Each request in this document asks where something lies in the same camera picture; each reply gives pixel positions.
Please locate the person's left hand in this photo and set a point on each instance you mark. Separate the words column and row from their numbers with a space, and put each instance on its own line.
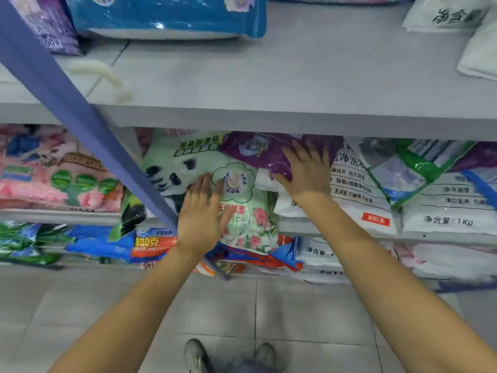
column 202, row 225

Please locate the person's right hand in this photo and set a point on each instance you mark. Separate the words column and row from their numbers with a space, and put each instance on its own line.
column 308, row 178

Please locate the small dark purple detergent bag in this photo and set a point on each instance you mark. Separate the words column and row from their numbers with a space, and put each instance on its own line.
column 256, row 151

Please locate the panda pale green bag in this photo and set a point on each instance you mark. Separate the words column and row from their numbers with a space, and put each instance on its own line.
column 178, row 159

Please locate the green leaf-print detergent bag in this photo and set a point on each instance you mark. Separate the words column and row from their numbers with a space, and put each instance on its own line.
column 130, row 217

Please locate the green white Ariel bag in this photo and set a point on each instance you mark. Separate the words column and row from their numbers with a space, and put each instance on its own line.
column 407, row 170

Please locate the grey blue-framed shelf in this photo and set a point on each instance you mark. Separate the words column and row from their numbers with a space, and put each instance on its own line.
column 272, row 81

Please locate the pink floral detergent bag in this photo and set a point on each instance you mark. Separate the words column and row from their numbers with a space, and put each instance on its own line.
column 58, row 178

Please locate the blue white detergent bag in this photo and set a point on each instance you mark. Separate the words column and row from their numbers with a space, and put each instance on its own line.
column 167, row 15

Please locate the purple lavender bag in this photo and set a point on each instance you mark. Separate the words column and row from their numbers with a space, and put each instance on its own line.
column 50, row 23

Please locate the person's right forearm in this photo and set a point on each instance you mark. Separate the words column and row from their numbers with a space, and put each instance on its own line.
column 396, row 291

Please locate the person's left forearm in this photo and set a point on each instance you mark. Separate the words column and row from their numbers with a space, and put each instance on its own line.
column 124, row 310

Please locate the person's left grey shoe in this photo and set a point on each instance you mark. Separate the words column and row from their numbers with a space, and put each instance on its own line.
column 195, row 357

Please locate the person's grey shoe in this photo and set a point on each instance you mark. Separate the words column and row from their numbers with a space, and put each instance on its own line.
column 195, row 357
column 265, row 353

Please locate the person's right grey shoe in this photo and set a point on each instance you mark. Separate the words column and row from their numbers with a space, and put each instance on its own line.
column 265, row 353

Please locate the person's blue jeans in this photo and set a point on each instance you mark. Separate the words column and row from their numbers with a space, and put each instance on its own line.
column 248, row 367

